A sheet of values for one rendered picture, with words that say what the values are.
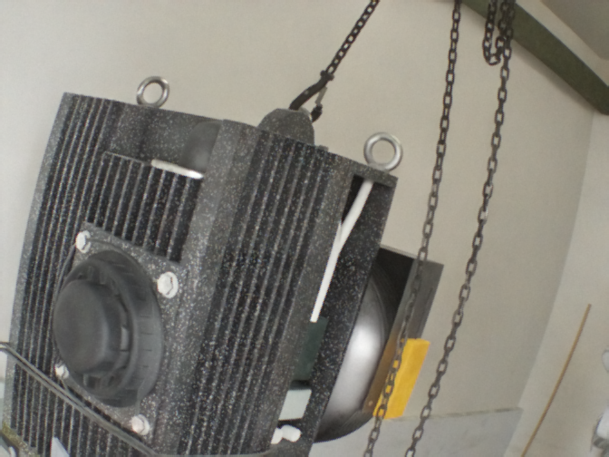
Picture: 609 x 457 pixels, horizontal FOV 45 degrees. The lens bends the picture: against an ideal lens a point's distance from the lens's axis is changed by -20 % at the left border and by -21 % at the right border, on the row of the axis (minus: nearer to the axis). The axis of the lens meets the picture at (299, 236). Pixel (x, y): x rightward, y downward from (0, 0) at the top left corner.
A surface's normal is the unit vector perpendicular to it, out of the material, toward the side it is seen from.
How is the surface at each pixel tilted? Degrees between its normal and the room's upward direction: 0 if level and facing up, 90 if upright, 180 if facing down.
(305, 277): 90
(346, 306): 90
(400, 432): 90
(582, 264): 90
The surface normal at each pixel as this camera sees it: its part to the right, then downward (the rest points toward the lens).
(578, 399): -0.72, -0.17
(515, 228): 0.63, 0.23
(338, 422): -0.57, -0.11
